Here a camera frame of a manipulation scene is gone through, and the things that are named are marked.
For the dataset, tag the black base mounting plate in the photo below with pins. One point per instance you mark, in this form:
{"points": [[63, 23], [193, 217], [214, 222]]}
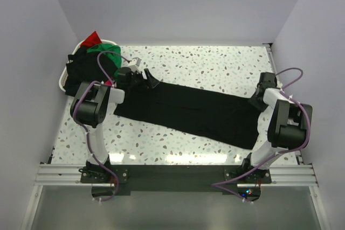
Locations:
{"points": [[156, 178]]}

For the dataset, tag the black t-shirt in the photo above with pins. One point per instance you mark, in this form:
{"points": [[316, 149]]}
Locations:
{"points": [[221, 117]]}

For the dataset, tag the pink t-shirt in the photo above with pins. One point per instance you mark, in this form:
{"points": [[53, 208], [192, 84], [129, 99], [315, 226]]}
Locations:
{"points": [[108, 83]]}

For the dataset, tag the black clothes pile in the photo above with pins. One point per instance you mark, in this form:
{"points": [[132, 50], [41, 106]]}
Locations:
{"points": [[81, 67]]}

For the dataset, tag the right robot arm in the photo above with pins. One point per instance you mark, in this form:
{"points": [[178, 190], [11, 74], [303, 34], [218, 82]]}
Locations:
{"points": [[255, 161]]}

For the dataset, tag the red t-shirt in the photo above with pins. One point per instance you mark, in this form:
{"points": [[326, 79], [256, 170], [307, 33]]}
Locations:
{"points": [[92, 40]]}

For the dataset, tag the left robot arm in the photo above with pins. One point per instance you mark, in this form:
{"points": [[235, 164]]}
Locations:
{"points": [[89, 110]]}

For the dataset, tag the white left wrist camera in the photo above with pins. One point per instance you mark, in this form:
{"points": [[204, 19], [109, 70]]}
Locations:
{"points": [[134, 65]]}

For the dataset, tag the green t-shirt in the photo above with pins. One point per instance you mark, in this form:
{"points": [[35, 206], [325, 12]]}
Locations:
{"points": [[110, 60]]}

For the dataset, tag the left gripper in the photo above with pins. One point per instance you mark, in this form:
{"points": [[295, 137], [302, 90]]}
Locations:
{"points": [[145, 83]]}

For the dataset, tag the right side aluminium rail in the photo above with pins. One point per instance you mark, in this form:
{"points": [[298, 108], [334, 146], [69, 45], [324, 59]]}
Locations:
{"points": [[290, 125]]}

